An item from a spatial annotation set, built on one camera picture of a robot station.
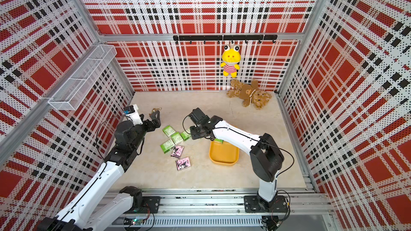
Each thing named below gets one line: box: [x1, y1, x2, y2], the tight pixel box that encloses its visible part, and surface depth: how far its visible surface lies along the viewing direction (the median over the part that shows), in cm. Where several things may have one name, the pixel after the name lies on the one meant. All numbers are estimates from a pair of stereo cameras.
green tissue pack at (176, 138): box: [171, 131, 184, 145], surface depth 96 cm
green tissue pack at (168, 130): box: [162, 125, 177, 137], surface depth 99 cm
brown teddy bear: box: [226, 79, 272, 110], surface depth 113 cm
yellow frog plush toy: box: [220, 44, 241, 79], surface depth 95 cm
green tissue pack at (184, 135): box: [179, 131, 192, 142], surface depth 97 cm
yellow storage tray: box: [208, 140, 240, 166], surface depth 92 cm
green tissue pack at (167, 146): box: [160, 139, 175, 154], surface depth 93 cm
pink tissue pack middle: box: [170, 144, 185, 159], surface depth 90 cm
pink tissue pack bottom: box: [174, 156, 192, 172], surface depth 86 cm
